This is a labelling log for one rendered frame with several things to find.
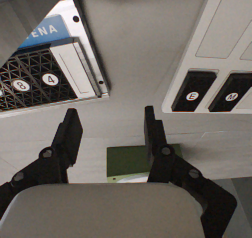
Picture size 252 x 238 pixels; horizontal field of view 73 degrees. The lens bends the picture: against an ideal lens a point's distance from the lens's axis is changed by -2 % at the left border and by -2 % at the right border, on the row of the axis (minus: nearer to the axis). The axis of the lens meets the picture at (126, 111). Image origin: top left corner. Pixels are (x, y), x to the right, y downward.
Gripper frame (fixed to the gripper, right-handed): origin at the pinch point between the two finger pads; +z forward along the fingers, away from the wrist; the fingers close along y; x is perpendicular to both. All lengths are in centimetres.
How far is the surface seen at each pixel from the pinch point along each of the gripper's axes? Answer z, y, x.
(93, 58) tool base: 13.9, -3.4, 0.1
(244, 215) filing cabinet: 56, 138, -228
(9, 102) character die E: 13.0, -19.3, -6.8
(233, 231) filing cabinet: 48, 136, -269
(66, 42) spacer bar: 12.4, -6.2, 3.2
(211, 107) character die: 17.8, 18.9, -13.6
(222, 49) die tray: 16.2, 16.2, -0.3
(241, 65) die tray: 17.0, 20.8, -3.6
